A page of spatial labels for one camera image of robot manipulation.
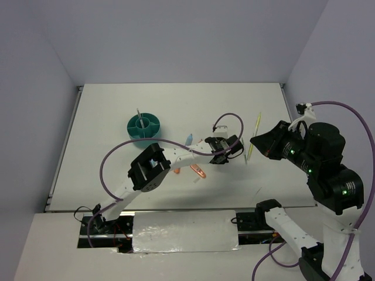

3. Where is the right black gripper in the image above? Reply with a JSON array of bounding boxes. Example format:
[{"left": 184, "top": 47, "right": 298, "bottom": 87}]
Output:
[{"left": 249, "top": 117, "right": 317, "bottom": 170}]

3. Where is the yellow thin pen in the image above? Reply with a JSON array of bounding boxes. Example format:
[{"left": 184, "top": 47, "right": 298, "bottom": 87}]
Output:
[{"left": 247, "top": 112, "right": 261, "bottom": 162}]

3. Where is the clear pen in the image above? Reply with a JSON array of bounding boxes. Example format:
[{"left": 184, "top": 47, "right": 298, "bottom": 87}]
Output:
[{"left": 137, "top": 108, "right": 145, "bottom": 129}]

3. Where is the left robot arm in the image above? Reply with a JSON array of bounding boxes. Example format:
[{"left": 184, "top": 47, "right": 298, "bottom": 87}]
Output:
[{"left": 87, "top": 135, "right": 244, "bottom": 234}]

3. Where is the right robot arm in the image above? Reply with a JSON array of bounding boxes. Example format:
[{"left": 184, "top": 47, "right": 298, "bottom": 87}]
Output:
[{"left": 250, "top": 121, "right": 371, "bottom": 280}]

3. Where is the blue highlighter marker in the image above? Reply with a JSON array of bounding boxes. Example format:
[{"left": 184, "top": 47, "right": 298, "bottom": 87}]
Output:
[{"left": 185, "top": 134, "right": 193, "bottom": 146}]

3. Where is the orange utility cutter pen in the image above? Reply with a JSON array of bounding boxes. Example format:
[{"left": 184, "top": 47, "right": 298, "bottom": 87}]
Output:
[{"left": 190, "top": 164, "right": 206, "bottom": 179}]

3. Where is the blue marker cap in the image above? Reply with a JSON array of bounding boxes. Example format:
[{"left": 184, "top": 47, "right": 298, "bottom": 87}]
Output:
[{"left": 149, "top": 159, "right": 158, "bottom": 167}]

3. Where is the teal round organizer container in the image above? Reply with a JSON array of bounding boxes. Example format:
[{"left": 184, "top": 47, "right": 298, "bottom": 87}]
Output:
[{"left": 127, "top": 112, "right": 161, "bottom": 149}]

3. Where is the silver foil cover plate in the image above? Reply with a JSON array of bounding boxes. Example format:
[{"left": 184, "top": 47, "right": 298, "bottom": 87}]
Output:
[{"left": 132, "top": 210, "right": 240, "bottom": 253}]

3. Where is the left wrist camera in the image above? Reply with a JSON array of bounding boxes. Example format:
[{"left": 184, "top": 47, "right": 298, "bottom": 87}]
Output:
[{"left": 213, "top": 125, "right": 228, "bottom": 139}]

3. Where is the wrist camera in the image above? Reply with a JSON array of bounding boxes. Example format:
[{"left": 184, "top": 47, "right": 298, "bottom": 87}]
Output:
[
  {"left": 213, "top": 125, "right": 228, "bottom": 139},
  {"left": 296, "top": 103, "right": 316, "bottom": 122}
]

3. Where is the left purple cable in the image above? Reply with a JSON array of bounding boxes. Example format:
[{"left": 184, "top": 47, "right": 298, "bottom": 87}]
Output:
[{"left": 86, "top": 112, "right": 245, "bottom": 248}]

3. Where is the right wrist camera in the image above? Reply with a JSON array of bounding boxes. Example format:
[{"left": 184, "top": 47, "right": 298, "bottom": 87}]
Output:
[{"left": 296, "top": 103, "right": 316, "bottom": 122}]

